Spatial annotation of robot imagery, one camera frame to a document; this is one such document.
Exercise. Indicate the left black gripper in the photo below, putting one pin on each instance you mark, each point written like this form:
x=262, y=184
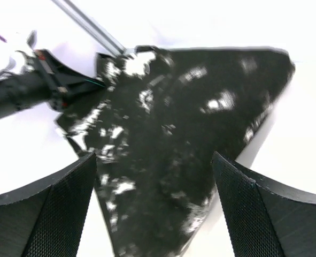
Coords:
x=48, y=80

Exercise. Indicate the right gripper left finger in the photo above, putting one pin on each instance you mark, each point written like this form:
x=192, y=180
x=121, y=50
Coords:
x=46, y=217

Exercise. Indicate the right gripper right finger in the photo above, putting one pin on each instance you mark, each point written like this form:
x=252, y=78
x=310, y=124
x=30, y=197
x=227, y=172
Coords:
x=264, y=217

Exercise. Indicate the left aluminium frame post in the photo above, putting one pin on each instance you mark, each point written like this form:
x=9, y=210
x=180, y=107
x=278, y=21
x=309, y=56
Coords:
x=88, y=24

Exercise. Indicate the black white-splattered trousers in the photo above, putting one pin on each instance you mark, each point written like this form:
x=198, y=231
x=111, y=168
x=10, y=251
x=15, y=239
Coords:
x=154, y=129

